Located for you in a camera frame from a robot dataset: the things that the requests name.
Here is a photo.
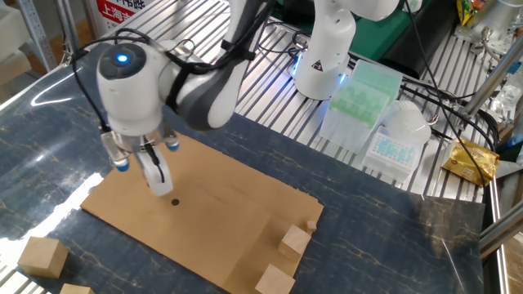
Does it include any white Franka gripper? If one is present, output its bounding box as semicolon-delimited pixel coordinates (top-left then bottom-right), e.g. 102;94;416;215
136;149;175;198

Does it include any brown cardboard sheet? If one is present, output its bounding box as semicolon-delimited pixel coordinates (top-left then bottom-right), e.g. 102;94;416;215
80;132;324;294

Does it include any large wooden cube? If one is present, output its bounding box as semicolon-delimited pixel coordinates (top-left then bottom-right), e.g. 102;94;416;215
17;236;69;279
255;263;296;294
60;283;96;294

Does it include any medium wooden cube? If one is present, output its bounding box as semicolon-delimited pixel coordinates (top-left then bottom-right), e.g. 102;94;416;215
279;224;312;259

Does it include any red white sign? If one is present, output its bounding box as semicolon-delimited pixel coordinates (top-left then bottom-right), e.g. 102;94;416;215
96;0;154;33

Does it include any white foam box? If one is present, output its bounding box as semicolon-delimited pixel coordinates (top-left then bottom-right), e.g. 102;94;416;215
0;3;32;62

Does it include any green pipette tip box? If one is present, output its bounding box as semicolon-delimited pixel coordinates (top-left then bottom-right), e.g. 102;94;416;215
318;60;404;154

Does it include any dark blue marble mat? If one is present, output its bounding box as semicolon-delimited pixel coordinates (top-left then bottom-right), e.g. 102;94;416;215
0;42;486;294

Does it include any blue white pipette tip box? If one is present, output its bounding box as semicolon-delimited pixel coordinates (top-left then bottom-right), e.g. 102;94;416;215
361;125;424;184

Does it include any white plastic bowl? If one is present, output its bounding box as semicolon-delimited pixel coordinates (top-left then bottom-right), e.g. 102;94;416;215
382;100;432;145

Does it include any black foam sheet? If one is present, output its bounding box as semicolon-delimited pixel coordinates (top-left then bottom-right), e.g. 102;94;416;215
378;0;461;79

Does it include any gold snack packet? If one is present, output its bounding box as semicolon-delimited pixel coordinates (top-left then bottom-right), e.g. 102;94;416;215
440;137;500;188

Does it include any yellow green snack packet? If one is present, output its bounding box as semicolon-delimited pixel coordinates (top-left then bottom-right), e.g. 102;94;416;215
456;0;479;26

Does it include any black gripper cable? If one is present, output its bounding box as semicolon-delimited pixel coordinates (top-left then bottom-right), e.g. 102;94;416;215
142;140;165;184

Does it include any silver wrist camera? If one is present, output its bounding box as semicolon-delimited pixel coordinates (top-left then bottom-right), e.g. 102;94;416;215
100;126;181;173

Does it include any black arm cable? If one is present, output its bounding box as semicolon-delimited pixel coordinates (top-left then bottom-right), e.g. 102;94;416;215
71;0;311;134

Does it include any grey perforated shelf post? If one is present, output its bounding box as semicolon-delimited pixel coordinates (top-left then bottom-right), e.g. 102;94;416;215
16;0;58;73

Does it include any long thin black cable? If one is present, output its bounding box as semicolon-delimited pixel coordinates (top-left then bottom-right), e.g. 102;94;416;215
402;0;489;187

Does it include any black cable bundle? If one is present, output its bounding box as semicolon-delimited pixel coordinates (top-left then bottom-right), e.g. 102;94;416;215
400;83;502;154

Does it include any aluminium frame profile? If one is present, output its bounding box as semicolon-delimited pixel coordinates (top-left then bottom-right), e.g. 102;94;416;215
480;212;523;261

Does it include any slanted aluminium post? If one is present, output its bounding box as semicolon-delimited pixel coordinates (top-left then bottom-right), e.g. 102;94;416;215
461;44;523;118

